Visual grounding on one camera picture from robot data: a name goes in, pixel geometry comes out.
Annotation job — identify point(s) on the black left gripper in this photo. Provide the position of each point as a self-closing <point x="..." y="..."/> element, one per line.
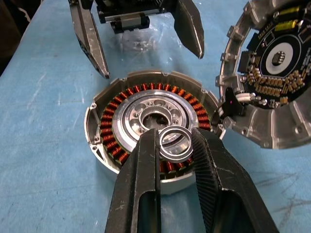
<point x="131" y="9"/>

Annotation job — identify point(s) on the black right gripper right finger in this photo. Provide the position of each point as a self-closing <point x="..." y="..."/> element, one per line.
<point x="226" y="194"/>

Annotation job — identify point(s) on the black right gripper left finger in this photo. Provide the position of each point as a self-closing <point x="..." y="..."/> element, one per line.
<point x="136" y="184"/>

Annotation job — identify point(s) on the silver motor housing copper coils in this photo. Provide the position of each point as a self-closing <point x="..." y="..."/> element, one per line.
<point x="107" y="121"/>

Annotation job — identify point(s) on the silver motor lid circuit board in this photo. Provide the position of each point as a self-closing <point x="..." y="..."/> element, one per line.
<point x="267" y="128"/>

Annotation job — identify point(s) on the clear plastic bag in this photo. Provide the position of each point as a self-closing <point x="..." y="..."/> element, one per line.
<point x="145" y="43"/>

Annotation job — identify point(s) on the blue foam table mat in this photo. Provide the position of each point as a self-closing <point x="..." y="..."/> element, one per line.
<point x="48" y="121"/>

